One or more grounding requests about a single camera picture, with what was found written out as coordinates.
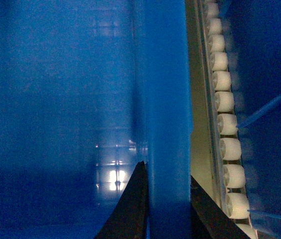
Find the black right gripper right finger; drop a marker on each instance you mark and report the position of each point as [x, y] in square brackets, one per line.
[208, 220]

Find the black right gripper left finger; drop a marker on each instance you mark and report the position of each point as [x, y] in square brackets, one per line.
[129, 217]

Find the large blue plastic crate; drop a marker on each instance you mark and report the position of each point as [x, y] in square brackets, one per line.
[88, 88]

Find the neighbouring blue plastic crate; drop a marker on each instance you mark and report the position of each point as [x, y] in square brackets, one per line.
[252, 30]

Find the white roller conveyor rail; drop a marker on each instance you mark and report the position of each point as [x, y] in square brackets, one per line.
[228, 172]

